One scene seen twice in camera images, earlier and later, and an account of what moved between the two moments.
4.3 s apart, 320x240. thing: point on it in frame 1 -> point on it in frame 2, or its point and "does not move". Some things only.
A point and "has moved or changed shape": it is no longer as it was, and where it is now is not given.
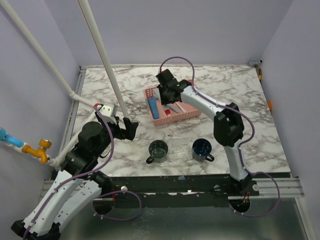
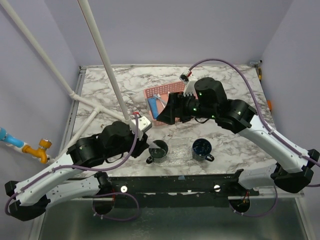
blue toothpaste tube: [153, 104] does not move
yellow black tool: [260, 74] does not move
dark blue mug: [201, 148] does not move
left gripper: [131, 128] -> [140, 145]
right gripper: [164, 101] -> [176, 100]
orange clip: [269, 105] does not move
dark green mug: [158, 150] does not move
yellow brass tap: [41, 152] does not move
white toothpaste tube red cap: [173, 106] has moved or changed shape
